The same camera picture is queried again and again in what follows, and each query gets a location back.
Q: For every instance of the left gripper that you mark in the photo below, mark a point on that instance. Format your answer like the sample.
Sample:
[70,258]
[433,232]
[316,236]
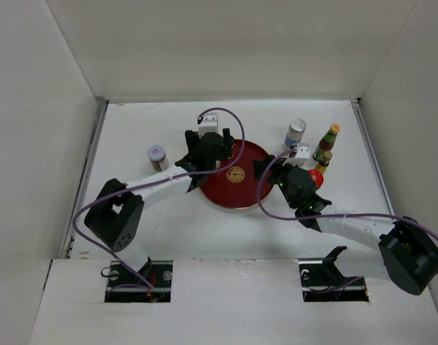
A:
[193,139]

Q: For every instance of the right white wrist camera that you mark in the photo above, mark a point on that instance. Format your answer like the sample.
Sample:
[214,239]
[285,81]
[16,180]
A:
[299,155]

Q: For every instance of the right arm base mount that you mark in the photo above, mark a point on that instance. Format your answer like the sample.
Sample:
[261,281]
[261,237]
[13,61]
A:
[322,282]

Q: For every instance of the red-capped sauce jar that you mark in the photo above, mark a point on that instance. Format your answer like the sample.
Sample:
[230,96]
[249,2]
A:
[317,177]

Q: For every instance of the red round tray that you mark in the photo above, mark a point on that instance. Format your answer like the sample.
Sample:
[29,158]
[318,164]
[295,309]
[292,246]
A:
[236,187]

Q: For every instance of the blue-labelled silver-capped shaker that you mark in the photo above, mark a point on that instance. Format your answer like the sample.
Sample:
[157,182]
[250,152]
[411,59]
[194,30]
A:
[294,133]

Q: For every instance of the jar with white lid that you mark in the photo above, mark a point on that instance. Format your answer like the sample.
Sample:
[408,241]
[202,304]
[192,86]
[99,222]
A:
[158,158]

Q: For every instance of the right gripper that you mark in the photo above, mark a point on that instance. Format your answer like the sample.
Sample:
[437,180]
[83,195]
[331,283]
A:
[278,166]

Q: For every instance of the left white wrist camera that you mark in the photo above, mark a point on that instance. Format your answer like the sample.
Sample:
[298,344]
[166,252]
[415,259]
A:
[207,123]

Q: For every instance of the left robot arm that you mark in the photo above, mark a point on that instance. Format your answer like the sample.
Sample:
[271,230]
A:
[115,221]

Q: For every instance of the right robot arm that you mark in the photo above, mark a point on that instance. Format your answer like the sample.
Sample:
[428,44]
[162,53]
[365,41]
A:
[408,250]

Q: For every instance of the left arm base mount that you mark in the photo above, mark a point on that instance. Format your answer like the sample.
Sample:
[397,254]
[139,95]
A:
[124,287]

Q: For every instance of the red sauce bottle yellow cap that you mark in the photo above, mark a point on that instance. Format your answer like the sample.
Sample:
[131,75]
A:
[327,142]

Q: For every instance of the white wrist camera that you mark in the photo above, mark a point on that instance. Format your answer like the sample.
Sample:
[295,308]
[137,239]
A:
[299,155]
[207,123]

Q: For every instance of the small yellow-labelled bottle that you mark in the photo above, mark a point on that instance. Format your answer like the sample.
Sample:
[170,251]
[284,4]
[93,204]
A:
[323,162]

